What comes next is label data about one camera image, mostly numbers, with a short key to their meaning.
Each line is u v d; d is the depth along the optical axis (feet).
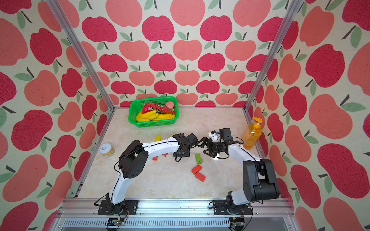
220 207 2.41
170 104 3.76
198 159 2.98
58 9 2.31
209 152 2.65
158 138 3.33
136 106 3.72
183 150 2.23
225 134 2.41
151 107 3.54
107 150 2.98
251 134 2.78
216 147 2.52
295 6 2.26
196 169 2.82
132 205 2.46
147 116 3.49
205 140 2.63
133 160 1.74
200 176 2.73
